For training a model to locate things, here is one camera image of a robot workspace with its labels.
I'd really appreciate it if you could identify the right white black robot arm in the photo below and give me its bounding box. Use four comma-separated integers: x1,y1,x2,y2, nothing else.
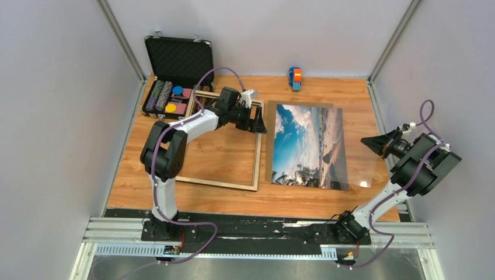
333,128,462,244

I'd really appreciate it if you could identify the black poker chip case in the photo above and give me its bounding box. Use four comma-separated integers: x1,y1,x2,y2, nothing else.
141,35,215,119

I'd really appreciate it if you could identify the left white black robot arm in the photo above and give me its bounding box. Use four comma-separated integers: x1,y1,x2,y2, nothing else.
140,87,267,241

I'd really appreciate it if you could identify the clear acrylic sheet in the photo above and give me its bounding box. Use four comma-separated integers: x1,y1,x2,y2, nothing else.
341,126,378,188

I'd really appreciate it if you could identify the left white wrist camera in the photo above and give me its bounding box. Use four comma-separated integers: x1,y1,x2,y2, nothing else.
239,89,258,109

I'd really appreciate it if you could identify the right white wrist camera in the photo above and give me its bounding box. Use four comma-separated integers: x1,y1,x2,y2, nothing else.
400,122,416,134

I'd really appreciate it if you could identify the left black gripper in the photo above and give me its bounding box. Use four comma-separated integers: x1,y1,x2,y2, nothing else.
228,104,268,135

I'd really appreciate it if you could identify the white slotted cable duct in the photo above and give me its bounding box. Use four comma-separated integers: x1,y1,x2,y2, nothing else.
95,244,338,260

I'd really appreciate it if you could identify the beach landscape photo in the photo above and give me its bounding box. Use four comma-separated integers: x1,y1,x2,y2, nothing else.
270,103,349,191

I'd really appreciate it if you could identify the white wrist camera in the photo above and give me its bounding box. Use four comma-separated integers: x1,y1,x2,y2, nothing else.
239,89,258,109
400,122,416,134

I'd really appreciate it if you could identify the aluminium rail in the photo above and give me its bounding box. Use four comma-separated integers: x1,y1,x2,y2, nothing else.
82,218,435,249

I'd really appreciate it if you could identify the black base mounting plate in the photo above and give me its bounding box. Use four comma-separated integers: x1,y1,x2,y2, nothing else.
141,212,371,257

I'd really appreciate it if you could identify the yellow poker chip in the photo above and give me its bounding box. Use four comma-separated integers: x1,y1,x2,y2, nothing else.
165,103,177,113

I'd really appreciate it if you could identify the wooden picture frame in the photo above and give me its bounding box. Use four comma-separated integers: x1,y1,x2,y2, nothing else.
176,90,265,192

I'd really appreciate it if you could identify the blue orange tape dispenser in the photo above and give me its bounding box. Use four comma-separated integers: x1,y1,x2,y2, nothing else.
288,67,302,92

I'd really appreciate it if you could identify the blue poker chip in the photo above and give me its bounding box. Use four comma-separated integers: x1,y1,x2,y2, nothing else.
172,86,184,96

